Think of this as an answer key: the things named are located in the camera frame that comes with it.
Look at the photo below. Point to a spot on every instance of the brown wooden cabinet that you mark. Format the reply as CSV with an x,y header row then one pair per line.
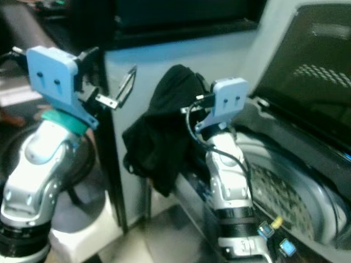
x,y
22,27

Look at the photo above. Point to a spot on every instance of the black window frame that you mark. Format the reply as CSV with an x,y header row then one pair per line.
x,y
170,30

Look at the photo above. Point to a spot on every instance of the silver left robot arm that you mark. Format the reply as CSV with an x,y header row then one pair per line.
x,y
38,170

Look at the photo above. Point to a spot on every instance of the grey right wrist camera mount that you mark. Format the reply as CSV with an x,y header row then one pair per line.
x,y
227,101

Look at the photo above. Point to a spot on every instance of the silver top-loading washing machine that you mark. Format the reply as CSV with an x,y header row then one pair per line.
x,y
296,181

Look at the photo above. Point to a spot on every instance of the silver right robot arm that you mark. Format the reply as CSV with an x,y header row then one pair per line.
x,y
230,186

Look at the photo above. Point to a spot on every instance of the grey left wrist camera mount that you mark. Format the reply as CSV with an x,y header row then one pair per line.
x,y
52,82

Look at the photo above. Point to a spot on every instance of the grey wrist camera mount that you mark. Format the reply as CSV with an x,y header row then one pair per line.
x,y
52,82
227,101

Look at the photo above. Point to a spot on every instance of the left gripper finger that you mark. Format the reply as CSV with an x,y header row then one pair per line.
x,y
126,85
105,101

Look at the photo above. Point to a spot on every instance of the black garment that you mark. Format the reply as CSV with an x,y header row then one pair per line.
x,y
159,131

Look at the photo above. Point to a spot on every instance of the barefoot person in dark shorts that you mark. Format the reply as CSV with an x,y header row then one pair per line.
x,y
13,118

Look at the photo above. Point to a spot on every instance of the dark glass washer lid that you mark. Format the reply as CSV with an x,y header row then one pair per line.
x,y
307,55

